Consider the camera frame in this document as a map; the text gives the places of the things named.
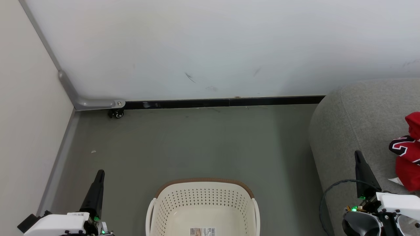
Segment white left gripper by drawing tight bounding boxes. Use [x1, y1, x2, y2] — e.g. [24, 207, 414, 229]
[17, 169, 114, 236]

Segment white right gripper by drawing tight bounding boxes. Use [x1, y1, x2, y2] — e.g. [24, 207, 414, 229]
[347, 150, 420, 236]

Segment red jersey with white tag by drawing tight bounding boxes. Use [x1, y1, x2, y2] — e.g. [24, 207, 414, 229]
[388, 135, 420, 192]

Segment grey fabric sofa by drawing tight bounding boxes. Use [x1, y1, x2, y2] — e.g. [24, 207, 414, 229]
[308, 78, 420, 236]

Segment white perforated laundry basket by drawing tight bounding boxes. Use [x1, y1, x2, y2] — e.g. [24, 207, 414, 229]
[145, 178, 261, 236]

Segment printed basket label sticker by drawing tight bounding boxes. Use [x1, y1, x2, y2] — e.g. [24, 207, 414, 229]
[190, 227, 216, 236]

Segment black wall baseboard strip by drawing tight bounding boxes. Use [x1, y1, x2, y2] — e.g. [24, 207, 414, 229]
[125, 95, 326, 110]

